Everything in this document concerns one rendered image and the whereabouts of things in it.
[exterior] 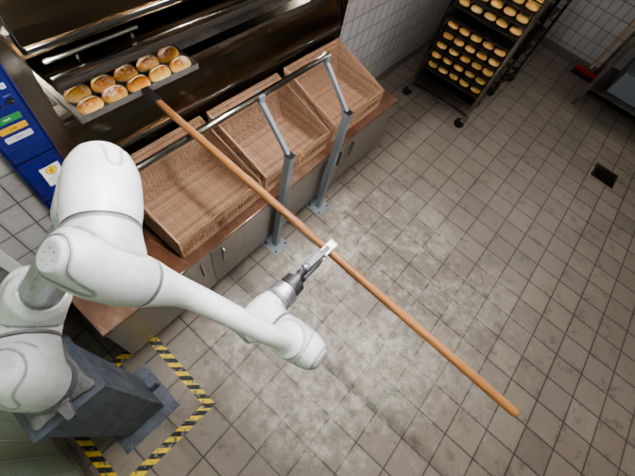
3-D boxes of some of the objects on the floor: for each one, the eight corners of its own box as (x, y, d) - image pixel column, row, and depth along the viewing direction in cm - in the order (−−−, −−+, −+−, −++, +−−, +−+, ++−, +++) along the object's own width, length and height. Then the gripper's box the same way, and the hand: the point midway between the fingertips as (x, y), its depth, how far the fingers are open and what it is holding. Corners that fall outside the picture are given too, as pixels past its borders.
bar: (170, 288, 229) (111, 174, 127) (300, 182, 288) (332, 46, 186) (203, 321, 223) (169, 229, 121) (330, 206, 282) (378, 79, 180)
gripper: (282, 271, 110) (330, 226, 122) (278, 289, 124) (320, 247, 135) (300, 287, 109) (347, 240, 120) (293, 303, 123) (335, 260, 134)
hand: (327, 249), depth 126 cm, fingers closed on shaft, 3 cm apart
